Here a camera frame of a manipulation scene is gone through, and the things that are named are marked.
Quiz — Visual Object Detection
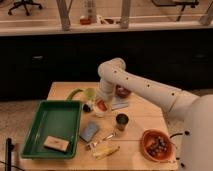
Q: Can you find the small dark metal cup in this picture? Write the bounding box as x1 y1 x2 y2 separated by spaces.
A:
116 113 129 131

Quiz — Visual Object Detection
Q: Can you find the black stand at left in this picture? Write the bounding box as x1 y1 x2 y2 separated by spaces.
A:
5 138 15 171

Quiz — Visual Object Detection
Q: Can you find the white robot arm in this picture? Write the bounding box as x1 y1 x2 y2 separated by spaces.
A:
97 58 213 171

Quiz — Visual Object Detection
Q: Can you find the green banana-shaped vegetable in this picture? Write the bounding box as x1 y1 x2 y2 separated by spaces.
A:
66 88 83 100

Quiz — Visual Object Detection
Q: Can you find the yellow corn cob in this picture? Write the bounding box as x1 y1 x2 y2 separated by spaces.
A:
92 145 120 159

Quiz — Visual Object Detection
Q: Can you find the red object on ledge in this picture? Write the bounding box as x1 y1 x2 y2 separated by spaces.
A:
79 16 92 25

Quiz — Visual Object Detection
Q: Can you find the tan sponge block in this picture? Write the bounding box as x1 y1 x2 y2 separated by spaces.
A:
44 136 69 152

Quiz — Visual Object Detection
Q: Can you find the green plastic tray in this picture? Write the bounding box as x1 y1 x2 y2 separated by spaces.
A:
21 100 82 159

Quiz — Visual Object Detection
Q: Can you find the orange bowl of grapes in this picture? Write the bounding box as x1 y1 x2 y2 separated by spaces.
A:
140 129 173 163

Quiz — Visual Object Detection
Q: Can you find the black cable on floor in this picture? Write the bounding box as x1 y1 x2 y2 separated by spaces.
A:
169 130 191 169

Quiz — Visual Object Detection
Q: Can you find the small dark round object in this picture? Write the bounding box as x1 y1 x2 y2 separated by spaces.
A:
83 104 93 113

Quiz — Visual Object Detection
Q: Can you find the grey flat card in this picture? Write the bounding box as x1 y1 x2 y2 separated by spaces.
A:
111 98 129 110

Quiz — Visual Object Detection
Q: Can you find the black office chair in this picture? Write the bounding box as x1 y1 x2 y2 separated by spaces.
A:
8 0 43 16

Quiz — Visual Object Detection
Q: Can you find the light green cup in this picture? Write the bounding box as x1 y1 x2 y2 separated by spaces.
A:
84 88 96 101

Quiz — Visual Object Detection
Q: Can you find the silver metal fork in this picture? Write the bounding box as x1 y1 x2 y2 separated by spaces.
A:
85 132 116 150

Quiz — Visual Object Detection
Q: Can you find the white paper cup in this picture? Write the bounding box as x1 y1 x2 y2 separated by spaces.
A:
93 103 109 117

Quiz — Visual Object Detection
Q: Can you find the dark brown bowl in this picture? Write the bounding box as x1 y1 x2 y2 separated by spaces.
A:
115 85 131 98

